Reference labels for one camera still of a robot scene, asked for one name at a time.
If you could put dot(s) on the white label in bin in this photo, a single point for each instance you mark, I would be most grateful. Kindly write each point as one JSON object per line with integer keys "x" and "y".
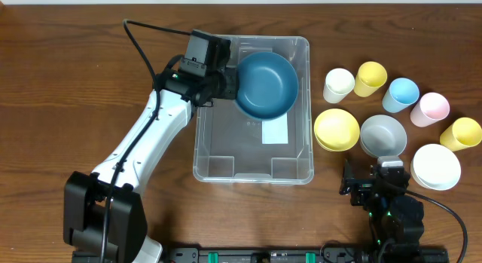
{"x": 275, "y": 132}

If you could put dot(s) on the yellow bowl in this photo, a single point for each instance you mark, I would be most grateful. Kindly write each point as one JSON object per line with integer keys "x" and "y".
{"x": 336, "y": 130}

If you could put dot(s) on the white bowl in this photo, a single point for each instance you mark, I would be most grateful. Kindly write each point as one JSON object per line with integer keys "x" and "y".
{"x": 435, "y": 167}

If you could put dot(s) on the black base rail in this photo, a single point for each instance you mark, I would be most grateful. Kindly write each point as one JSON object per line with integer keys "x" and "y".
{"x": 329, "y": 254}

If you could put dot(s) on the grey bowl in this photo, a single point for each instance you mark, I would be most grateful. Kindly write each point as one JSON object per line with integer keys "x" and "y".
{"x": 382, "y": 135}

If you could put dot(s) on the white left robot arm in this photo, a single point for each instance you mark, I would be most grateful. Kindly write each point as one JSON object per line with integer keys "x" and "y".
{"x": 103, "y": 212}

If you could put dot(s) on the clear plastic storage bin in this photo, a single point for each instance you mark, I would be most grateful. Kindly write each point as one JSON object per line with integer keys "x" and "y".
{"x": 228, "y": 144}

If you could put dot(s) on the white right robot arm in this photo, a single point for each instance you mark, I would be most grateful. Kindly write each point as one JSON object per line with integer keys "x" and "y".
{"x": 395, "y": 219}

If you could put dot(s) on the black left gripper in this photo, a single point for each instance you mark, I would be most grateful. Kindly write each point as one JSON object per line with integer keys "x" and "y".
{"x": 230, "y": 84}

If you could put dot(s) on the yellow cup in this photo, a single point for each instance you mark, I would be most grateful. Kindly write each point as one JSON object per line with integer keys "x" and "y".
{"x": 370, "y": 77}
{"x": 461, "y": 134}

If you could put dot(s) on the cream cup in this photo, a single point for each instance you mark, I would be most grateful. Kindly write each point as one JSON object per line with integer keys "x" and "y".
{"x": 338, "y": 83}

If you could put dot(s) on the light blue cup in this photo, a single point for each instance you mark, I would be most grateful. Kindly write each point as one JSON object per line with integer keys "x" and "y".
{"x": 402, "y": 92}

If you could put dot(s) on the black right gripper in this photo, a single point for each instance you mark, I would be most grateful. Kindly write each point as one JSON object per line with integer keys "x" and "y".
{"x": 361, "y": 185}

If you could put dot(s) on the pink cup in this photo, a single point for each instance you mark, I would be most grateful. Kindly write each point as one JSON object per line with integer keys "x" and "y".
{"x": 431, "y": 108}

